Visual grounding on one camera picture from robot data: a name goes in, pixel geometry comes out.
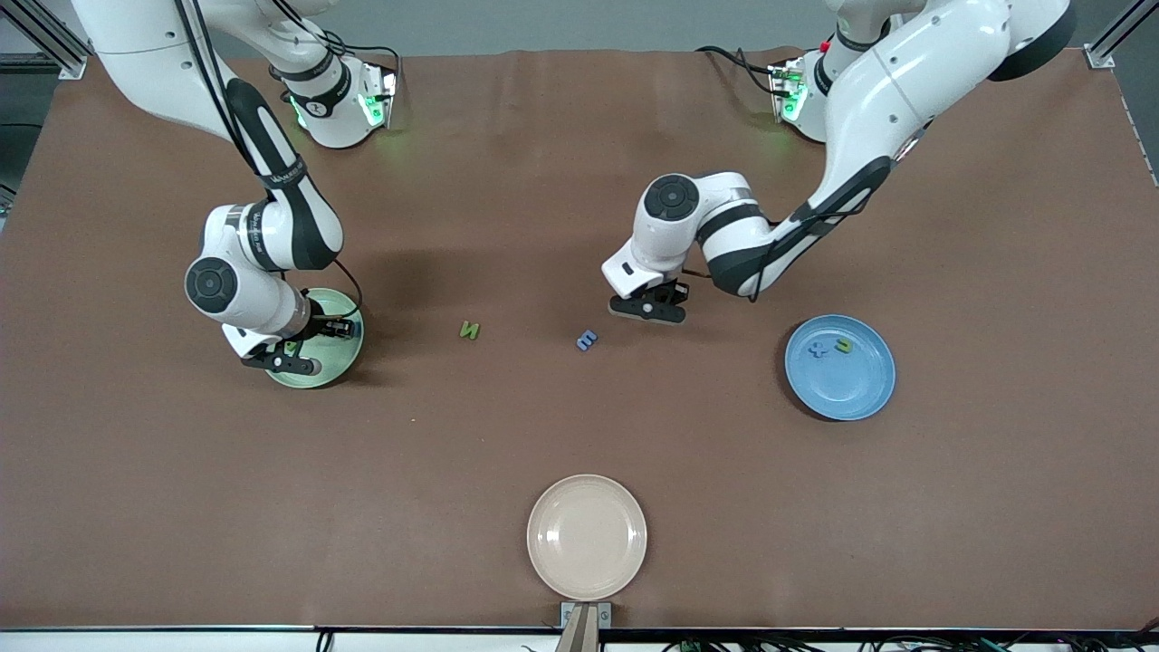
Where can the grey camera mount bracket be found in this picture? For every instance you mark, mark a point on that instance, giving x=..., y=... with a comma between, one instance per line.
x=579, y=634

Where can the beige plate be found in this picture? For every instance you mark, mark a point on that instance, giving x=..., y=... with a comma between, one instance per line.
x=587, y=537

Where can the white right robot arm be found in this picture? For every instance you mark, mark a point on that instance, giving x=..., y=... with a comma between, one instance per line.
x=235, y=299

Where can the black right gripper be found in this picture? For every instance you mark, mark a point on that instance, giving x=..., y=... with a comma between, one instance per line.
x=319, y=327

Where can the blue foam letter t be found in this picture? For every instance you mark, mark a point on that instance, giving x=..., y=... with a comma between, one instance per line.
x=819, y=349

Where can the blue plate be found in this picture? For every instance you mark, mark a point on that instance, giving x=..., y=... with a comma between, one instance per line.
x=842, y=389

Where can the brown table mat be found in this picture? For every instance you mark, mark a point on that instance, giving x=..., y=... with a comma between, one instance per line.
x=543, y=453

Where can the aluminium frame profile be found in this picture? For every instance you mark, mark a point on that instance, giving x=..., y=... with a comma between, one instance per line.
x=63, y=62
x=1123, y=27

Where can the light green plate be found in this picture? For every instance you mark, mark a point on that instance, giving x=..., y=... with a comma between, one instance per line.
x=335, y=362

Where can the blue foam letter m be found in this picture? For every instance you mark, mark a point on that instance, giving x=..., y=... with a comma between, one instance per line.
x=585, y=337

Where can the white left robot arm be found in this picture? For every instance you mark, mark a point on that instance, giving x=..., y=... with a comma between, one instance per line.
x=905, y=81

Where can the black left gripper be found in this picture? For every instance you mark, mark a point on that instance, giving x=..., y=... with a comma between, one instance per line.
x=671, y=292

